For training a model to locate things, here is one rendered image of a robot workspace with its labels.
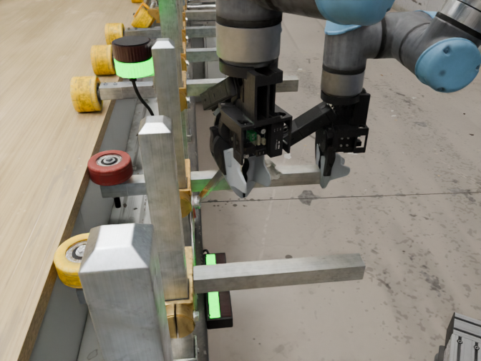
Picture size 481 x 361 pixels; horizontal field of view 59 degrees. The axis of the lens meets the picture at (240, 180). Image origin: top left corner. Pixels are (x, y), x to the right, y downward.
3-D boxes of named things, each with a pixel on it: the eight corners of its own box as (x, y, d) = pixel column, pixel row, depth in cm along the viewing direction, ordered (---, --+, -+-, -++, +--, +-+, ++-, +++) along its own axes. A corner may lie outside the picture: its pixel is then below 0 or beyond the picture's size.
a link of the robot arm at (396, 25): (450, 70, 69) (384, 73, 69) (421, 50, 79) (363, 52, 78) (464, 20, 65) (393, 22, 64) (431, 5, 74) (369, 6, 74)
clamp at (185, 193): (191, 178, 91) (190, 157, 88) (192, 218, 79) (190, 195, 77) (164, 180, 90) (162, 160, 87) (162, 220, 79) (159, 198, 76)
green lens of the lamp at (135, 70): (155, 64, 70) (154, 51, 69) (153, 76, 65) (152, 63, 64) (119, 66, 70) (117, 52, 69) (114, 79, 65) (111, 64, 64)
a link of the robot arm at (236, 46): (205, 17, 50) (265, 10, 53) (207, 56, 52) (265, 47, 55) (232, 31, 44) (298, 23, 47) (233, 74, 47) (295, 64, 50)
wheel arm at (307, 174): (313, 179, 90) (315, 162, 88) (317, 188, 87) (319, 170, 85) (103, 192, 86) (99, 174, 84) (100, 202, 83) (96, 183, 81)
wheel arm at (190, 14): (253, 16, 167) (253, 8, 165) (255, 18, 164) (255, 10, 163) (159, 18, 163) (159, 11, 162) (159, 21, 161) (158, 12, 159)
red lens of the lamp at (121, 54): (154, 49, 69) (152, 35, 68) (152, 61, 64) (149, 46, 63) (116, 50, 68) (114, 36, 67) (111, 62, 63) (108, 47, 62)
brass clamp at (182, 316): (197, 267, 71) (195, 245, 68) (200, 337, 60) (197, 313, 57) (159, 271, 70) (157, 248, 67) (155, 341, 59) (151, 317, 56)
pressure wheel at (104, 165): (139, 193, 90) (132, 146, 84) (136, 217, 83) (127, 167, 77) (101, 195, 89) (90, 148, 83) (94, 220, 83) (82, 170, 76)
